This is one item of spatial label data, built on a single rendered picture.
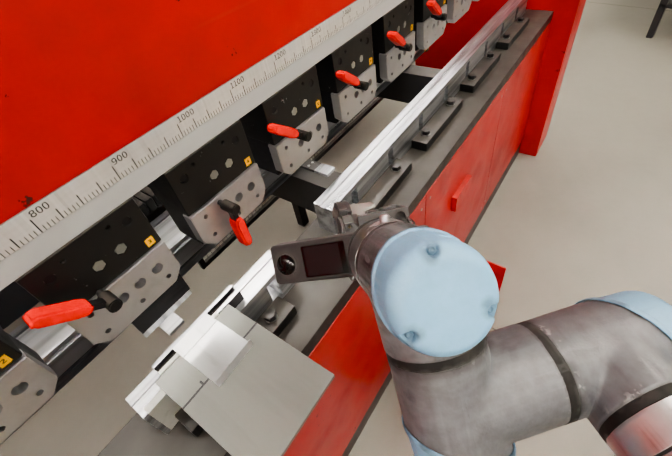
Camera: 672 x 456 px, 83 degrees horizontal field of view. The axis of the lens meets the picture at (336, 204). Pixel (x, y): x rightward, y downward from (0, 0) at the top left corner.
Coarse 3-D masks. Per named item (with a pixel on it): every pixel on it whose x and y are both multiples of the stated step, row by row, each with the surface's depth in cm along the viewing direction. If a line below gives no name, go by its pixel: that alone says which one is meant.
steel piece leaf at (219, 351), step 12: (216, 324) 73; (204, 336) 72; (216, 336) 71; (228, 336) 71; (240, 336) 71; (192, 348) 70; (204, 348) 70; (216, 348) 70; (228, 348) 69; (240, 348) 69; (192, 360) 68; (204, 360) 68; (216, 360) 68; (228, 360) 68; (240, 360) 67; (204, 372) 67; (216, 372) 66; (228, 372) 65
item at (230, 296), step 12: (228, 288) 79; (216, 300) 77; (228, 300) 77; (240, 300) 80; (204, 312) 76; (192, 324) 74; (180, 336) 73; (168, 348) 71; (156, 360) 70; (168, 360) 70
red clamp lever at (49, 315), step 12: (72, 300) 45; (84, 300) 46; (96, 300) 47; (108, 300) 48; (120, 300) 48; (36, 312) 42; (48, 312) 42; (60, 312) 43; (72, 312) 44; (84, 312) 45; (36, 324) 41; (48, 324) 42
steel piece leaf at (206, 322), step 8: (200, 320) 74; (208, 320) 74; (216, 320) 74; (192, 328) 73; (200, 328) 73; (208, 328) 73; (184, 336) 72; (192, 336) 72; (200, 336) 72; (176, 344) 71; (184, 344) 71; (192, 344) 71; (184, 352) 70
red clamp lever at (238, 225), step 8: (224, 200) 61; (224, 208) 60; (232, 208) 59; (232, 216) 61; (232, 224) 63; (240, 224) 62; (240, 232) 63; (248, 232) 64; (240, 240) 65; (248, 240) 65
